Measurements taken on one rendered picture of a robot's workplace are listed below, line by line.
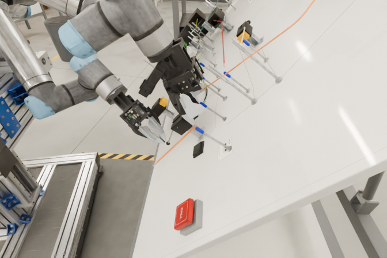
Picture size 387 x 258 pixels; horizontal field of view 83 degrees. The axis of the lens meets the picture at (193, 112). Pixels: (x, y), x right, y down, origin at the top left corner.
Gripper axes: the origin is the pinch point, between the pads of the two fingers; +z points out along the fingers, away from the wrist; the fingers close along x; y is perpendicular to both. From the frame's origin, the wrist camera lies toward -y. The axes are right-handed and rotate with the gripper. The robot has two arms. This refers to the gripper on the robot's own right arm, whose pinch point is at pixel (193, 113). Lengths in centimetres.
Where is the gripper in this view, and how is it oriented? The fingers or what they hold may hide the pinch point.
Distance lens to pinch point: 60.3
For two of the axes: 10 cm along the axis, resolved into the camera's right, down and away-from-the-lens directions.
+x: 1.2, -6.8, 7.2
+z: 4.6, 6.8, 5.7
